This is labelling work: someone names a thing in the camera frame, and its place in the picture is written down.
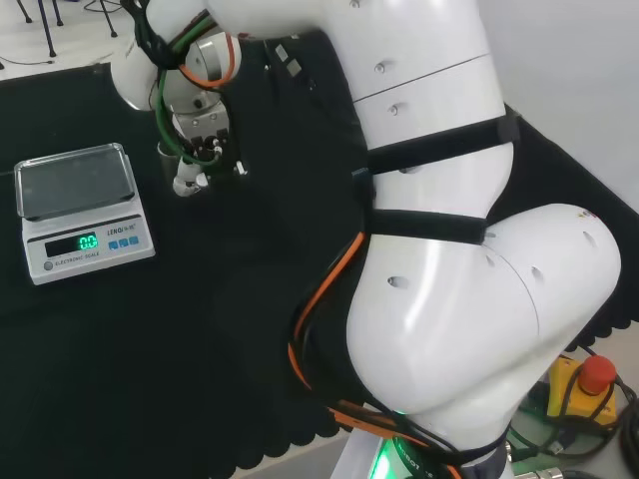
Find green robot cable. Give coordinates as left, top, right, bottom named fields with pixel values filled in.
left=153, top=13, right=222, bottom=167

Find black bench cloth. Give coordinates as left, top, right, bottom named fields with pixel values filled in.
left=0, top=34, right=639, bottom=479

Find small clear glass beaker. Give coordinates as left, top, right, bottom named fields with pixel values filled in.
left=156, top=139, right=182, bottom=174

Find orange robot cable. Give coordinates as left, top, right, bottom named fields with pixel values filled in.
left=287, top=232, right=463, bottom=479

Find black stop button cable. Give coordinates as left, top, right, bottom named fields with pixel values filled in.
left=611, top=376, right=639, bottom=453

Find black tripod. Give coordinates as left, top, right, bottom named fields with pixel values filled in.
left=14, top=0, right=119, bottom=57

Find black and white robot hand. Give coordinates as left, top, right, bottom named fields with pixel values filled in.
left=172, top=107, right=249, bottom=199

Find yellow stop button box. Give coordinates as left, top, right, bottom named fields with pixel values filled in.
left=546, top=354, right=620, bottom=426

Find white electronic balance steel pan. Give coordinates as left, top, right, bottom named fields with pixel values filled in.
left=13, top=143, right=157, bottom=286

